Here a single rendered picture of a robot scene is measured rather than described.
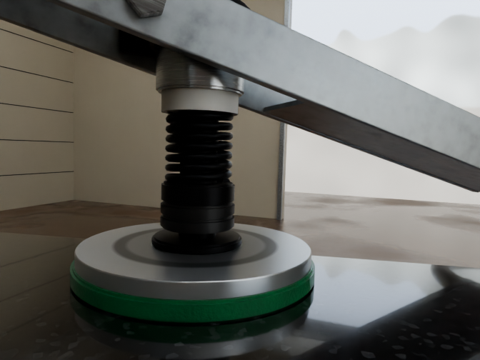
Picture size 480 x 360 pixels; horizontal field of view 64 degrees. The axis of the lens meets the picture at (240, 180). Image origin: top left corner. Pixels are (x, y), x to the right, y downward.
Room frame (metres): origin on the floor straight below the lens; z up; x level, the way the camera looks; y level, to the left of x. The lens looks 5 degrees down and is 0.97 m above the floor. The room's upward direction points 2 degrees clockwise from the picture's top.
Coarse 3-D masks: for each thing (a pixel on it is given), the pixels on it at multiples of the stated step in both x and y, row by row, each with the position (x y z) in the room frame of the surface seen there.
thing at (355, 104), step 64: (0, 0) 0.34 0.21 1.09; (64, 0) 0.26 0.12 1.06; (128, 0) 0.27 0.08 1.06; (192, 0) 0.29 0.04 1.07; (128, 64) 0.38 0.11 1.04; (256, 64) 0.31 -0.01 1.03; (320, 64) 0.33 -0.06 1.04; (320, 128) 0.43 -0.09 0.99; (384, 128) 0.35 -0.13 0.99; (448, 128) 0.38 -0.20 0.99
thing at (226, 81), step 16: (240, 0) 0.33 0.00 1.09; (128, 48) 0.37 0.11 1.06; (144, 48) 0.37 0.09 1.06; (160, 48) 0.33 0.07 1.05; (160, 64) 0.33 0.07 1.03; (176, 64) 0.32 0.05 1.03; (192, 64) 0.31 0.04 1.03; (160, 80) 0.33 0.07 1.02; (176, 80) 0.32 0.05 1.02; (192, 80) 0.31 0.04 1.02; (208, 80) 0.31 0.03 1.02; (224, 80) 0.32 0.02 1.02; (240, 80) 0.34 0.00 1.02; (240, 96) 0.36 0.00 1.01
